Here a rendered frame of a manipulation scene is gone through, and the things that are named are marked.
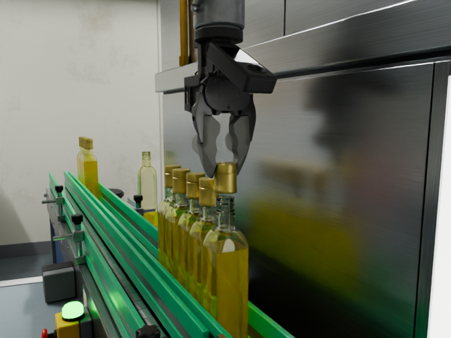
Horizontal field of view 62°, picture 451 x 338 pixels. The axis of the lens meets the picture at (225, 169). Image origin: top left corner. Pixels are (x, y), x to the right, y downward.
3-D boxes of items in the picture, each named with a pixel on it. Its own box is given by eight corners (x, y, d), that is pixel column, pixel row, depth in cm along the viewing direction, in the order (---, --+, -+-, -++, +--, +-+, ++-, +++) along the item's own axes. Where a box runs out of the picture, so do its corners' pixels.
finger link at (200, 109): (215, 145, 57) (223, 88, 56) (221, 146, 55) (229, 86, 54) (186, 141, 54) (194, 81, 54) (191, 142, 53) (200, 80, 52)
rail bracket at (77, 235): (86, 265, 98) (83, 215, 96) (55, 271, 95) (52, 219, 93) (84, 260, 102) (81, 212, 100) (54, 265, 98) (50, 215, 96)
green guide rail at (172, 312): (209, 381, 54) (209, 330, 53) (203, 383, 54) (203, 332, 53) (66, 185, 206) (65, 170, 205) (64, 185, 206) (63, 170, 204)
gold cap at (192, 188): (209, 198, 67) (209, 174, 66) (190, 200, 65) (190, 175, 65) (201, 194, 70) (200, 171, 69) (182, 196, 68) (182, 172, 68)
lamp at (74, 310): (85, 318, 82) (84, 305, 82) (63, 324, 80) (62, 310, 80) (82, 309, 86) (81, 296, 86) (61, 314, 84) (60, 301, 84)
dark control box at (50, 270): (76, 298, 107) (74, 269, 106) (45, 305, 103) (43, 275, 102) (72, 286, 114) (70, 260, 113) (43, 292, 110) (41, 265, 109)
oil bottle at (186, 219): (217, 324, 70) (217, 212, 67) (189, 332, 67) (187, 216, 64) (204, 310, 75) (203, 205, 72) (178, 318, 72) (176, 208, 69)
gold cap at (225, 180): (241, 192, 56) (241, 163, 56) (220, 195, 55) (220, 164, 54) (229, 188, 59) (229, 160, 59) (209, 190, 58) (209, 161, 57)
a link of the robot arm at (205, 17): (254, -2, 53) (202, -12, 50) (254, 31, 54) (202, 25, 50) (229, 11, 60) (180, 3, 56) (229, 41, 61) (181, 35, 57)
